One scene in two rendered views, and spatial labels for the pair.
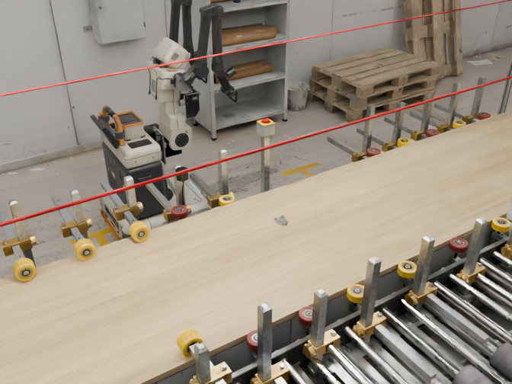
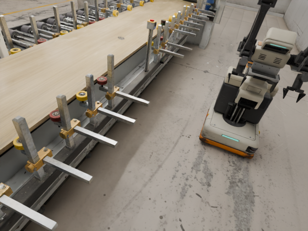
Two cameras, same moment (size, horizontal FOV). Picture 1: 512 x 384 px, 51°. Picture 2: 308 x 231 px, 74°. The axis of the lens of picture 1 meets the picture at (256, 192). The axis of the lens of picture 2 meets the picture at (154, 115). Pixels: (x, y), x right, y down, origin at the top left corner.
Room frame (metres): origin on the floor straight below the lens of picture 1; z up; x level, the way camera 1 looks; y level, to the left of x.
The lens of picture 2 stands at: (4.20, -1.30, 1.77)
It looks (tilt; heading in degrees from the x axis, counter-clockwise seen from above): 39 degrees down; 138
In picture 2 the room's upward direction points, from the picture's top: 9 degrees clockwise
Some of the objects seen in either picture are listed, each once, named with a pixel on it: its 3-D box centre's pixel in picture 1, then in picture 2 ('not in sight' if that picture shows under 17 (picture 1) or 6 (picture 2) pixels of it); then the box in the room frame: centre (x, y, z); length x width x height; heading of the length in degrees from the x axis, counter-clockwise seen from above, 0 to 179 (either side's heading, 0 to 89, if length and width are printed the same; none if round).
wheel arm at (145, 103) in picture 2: (350, 151); (123, 96); (3.03, -0.60, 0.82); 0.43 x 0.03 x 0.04; 32
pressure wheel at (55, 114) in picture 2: (431, 139); (57, 120); (3.12, -1.12, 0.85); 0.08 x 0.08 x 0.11
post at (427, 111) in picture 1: (424, 129); (67, 128); (3.23, -1.10, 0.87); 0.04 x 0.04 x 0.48; 32
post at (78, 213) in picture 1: (83, 234); (176, 29); (2.04, 0.81, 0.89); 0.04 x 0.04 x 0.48; 32
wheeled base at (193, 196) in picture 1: (155, 209); (230, 126); (3.37, 0.75, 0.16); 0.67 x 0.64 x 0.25; 121
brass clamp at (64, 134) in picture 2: (420, 134); (70, 129); (3.22, -1.08, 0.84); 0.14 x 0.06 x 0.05; 122
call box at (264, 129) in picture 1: (265, 128); (151, 24); (2.58, -0.05, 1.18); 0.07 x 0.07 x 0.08; 32
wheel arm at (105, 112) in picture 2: (380, 142); (107, 112); (3.16, -0.81, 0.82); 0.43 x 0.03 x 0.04; 32
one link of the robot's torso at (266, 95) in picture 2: (166, 138); (253, 101); (3.51, 0.64, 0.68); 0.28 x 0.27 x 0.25; 31
